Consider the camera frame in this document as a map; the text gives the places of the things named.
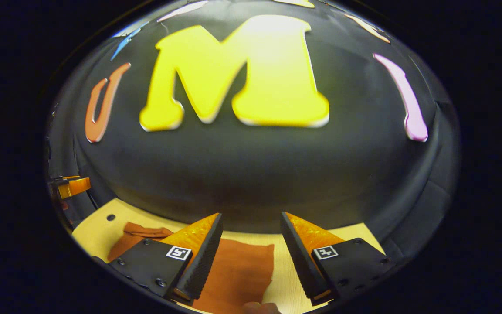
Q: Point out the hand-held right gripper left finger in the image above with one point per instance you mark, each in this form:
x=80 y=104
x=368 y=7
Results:
x=203 y=266

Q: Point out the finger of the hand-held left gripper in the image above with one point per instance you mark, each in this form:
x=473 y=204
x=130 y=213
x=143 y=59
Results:
x=74 y=187

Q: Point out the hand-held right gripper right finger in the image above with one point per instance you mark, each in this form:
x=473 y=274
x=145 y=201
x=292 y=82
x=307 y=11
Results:
x=299 y=261

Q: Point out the orange button shirt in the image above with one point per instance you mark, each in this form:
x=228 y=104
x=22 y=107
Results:
x=238 y=270

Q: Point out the black backdrop cloth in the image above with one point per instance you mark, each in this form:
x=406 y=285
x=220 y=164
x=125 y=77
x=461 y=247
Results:
x=255 y=174

